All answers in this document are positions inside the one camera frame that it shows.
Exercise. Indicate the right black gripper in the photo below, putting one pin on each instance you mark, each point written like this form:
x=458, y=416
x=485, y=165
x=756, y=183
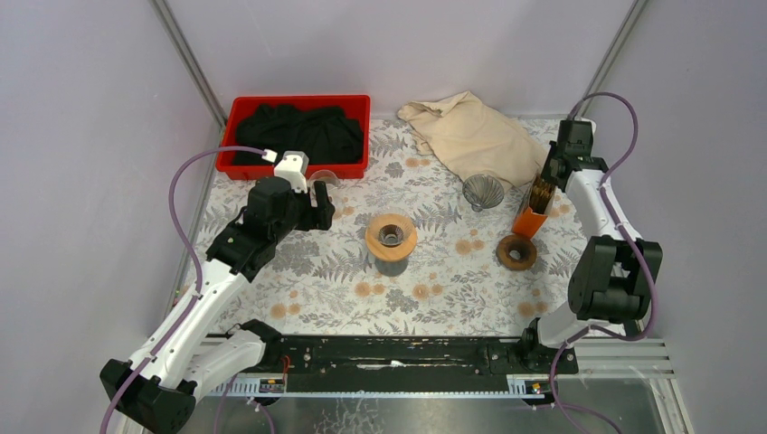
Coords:
x=546, y=170

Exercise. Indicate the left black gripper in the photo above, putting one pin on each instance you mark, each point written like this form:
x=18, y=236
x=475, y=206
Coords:
x=317, y=212

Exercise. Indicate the orange coffee filter box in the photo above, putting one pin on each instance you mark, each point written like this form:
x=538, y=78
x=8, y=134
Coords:
x=534, y=209

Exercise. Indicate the light wooden ring holder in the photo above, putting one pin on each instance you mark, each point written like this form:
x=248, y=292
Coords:
x=395, y=253

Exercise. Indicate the clear glass dripper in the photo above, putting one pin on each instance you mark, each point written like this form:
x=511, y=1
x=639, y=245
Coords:
x=391, y=229

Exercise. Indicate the glass coffee carafe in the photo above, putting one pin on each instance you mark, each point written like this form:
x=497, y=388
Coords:
x=391, y=268

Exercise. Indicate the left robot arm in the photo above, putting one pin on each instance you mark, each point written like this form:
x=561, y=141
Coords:
x=159, y=385

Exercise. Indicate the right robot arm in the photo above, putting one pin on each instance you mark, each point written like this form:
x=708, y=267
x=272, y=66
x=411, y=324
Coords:
x=613, y=281

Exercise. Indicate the grey ribbed glass dripper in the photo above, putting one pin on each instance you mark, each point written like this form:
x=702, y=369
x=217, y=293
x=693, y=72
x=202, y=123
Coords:
x=483, y=192

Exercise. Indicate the small glass beaker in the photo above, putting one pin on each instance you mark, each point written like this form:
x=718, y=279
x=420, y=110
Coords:
x=332, y=184

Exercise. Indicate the black cloth in bin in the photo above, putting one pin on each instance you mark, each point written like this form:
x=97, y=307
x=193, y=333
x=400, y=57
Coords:
x=326, y=135

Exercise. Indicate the beige cloth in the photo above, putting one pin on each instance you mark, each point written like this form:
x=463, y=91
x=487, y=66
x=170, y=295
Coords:
x=471, y=138

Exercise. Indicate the red plastic bin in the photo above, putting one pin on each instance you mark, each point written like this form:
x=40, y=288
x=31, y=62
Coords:
x=245, y=166

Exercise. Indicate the floral patterned table mat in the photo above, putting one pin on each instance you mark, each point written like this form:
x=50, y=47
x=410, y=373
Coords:
x=325, y=282

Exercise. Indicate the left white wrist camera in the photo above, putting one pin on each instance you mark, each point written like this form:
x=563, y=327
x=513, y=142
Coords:
x=291, y=167

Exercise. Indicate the dark wooden ring holder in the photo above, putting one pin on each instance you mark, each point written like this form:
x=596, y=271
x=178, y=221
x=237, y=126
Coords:
x=516, y=253

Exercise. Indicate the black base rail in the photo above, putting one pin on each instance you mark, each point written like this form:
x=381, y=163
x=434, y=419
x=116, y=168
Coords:
x=409, y=364

